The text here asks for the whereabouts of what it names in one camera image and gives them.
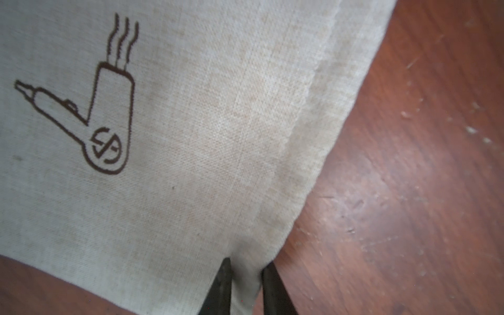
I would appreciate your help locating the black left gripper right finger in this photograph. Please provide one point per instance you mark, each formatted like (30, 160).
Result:
(276, 300)

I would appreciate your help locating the beige linen drawstring bag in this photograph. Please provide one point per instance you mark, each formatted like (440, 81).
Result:
(142, 142)

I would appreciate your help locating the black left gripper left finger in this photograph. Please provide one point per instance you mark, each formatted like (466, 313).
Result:
(218, 299)

